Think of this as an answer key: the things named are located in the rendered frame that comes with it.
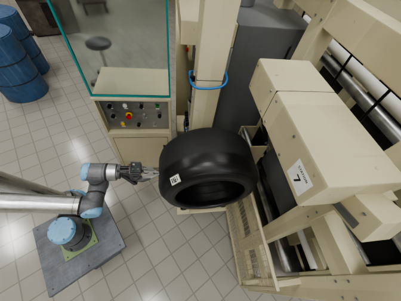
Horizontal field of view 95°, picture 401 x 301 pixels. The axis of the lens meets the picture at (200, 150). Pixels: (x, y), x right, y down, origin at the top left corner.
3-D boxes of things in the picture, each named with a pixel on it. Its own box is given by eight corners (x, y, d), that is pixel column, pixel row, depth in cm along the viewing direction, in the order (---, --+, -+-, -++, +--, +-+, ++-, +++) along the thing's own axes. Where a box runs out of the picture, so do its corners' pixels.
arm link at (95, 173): (86, 168, 99) (80, 158, 91) (111, 168, 102) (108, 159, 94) (82, 184, 94) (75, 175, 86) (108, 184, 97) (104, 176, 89)
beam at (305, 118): (246, 86, 92) (257, 57, 80) (293, 88, 96) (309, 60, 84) (295, 207, 58) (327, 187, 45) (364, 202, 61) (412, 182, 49)
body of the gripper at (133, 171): (141, 174, 93) (115, 174, 90) (141, 181, 99) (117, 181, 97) (142, 161, 97) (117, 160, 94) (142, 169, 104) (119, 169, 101)
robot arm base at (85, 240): (70, 258, 127) (64, 257, 119) (58, 236, 133) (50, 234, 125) (96, 236, 136) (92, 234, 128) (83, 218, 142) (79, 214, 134)
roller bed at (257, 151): (231, 149, 161) (241, 125, 137) (247, 148, 164) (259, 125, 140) (236, 168, 150) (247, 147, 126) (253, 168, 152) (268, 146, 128)
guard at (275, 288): (221, 187, 205) (238, 151, 148) (222, 187, 205) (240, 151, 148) (239, 288, 154) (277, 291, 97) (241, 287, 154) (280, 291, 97)
